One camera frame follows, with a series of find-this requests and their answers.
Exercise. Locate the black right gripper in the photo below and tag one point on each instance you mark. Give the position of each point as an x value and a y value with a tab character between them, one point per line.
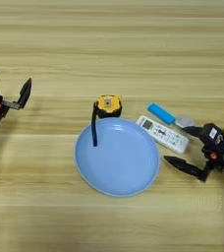
223	160

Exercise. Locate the white remote control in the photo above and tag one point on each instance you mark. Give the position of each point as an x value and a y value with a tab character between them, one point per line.
163	134

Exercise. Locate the small blue rectangular block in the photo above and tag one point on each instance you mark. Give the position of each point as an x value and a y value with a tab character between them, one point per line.
161	113

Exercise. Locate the light blue round plate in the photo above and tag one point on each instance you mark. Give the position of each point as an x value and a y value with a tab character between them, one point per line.
120	164

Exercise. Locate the yellow black tape measure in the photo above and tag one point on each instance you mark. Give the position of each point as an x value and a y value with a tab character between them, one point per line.
108	104

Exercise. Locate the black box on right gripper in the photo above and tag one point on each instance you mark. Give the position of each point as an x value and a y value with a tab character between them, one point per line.
213	136

